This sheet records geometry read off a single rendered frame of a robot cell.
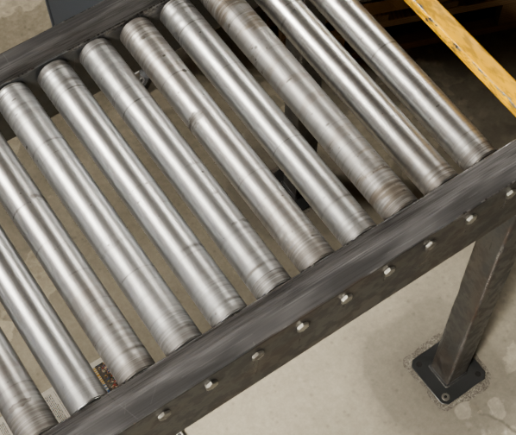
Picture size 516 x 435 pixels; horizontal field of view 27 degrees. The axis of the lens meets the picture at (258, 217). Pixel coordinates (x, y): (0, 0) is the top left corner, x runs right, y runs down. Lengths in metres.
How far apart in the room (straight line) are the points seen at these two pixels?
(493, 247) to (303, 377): 0.62
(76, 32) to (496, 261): 0.69
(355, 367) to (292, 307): 0.84
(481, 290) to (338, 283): 0.48
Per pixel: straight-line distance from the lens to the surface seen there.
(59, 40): 1.52
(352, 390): 2.10
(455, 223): 1.37
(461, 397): 2.12
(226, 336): 1.27
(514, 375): 2.16
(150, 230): 1.35
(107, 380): 2.11
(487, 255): 1.65
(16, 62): 1.51
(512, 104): 1.44
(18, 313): 1.32
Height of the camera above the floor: 1.98
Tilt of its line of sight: 61 degrees down
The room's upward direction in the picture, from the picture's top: 1 degrees counter-clockwise
